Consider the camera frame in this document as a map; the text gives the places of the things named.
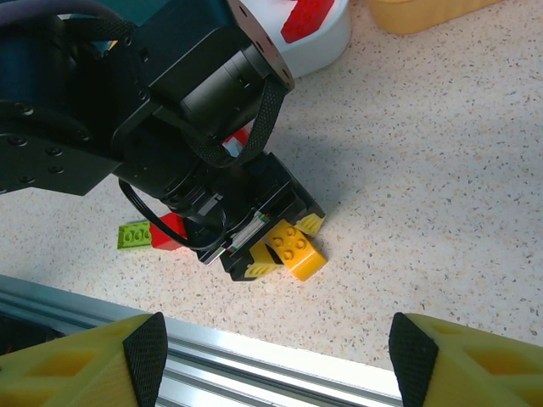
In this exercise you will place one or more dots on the red lego brick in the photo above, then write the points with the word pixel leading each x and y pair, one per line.
pixel 307 19
pixel 167 233
pixel 237 142

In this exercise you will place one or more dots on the white bowl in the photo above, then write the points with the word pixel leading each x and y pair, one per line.
pixel 326 46

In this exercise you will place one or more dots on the yellow container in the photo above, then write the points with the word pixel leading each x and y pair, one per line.
pixel 420 15

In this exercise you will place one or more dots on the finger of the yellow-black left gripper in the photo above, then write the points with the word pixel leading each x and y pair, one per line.
pixel 263 260
pixel 311 224

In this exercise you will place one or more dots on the yellow lego brick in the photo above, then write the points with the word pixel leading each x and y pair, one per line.
pixel 299 250

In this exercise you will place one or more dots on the aluminium table edge rail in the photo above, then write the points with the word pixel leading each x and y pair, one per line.
pixel 237 369

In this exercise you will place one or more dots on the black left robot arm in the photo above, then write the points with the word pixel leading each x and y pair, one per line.
pixel 127 97

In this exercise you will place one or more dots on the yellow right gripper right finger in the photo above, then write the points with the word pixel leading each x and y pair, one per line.
pixel 479 364

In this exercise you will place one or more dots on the lime green lego brick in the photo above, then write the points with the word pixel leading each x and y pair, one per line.
pixel 135 236

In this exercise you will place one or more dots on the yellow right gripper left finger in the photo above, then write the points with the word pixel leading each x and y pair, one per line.
pixel 72 364

